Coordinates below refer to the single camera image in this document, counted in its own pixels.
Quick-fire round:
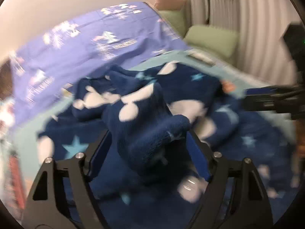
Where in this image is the navy fleece mickey pajama top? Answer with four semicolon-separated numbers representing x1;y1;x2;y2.
37;61;297;228

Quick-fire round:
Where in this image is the folded floral pink cloth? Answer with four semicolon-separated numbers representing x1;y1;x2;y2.
9;155;26;210

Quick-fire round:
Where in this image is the green pillow near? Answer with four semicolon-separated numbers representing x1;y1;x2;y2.
184;25;239;58

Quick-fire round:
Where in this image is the green pillow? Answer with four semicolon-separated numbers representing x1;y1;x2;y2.
159;10;188;38
184;25;239;58

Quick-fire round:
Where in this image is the beige curtain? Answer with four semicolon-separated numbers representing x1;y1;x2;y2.
187;0;301;84

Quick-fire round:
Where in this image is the white patterned baby cloth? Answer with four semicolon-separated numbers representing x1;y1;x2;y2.
0;97;15;139

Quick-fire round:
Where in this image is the dark patterned headboard cushion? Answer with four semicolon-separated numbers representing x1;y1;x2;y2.
0;60;13;100

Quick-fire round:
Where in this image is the green pillow far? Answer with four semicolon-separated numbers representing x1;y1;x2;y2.
159;10;188;38

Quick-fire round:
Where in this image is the peach pink pillow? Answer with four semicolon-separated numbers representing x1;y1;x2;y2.
154;0;187;11

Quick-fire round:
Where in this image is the purple tree print sheet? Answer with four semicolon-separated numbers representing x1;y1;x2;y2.
10;2;187;125

